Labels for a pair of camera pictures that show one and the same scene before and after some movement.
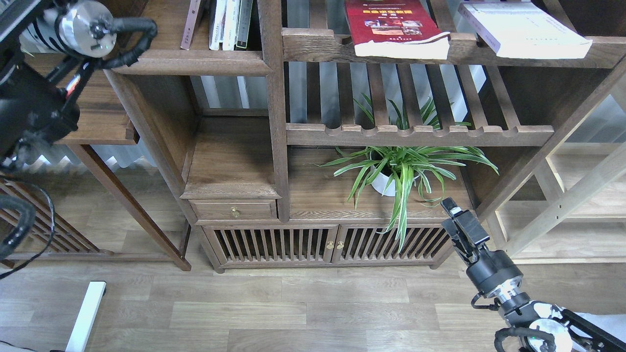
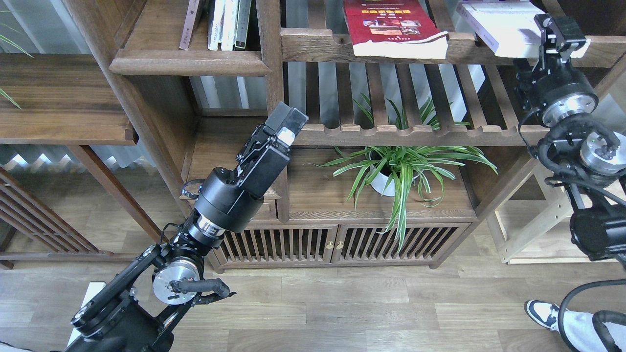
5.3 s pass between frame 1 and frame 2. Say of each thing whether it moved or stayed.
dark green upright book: stayed
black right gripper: moved
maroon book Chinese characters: stayed
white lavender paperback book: stayed
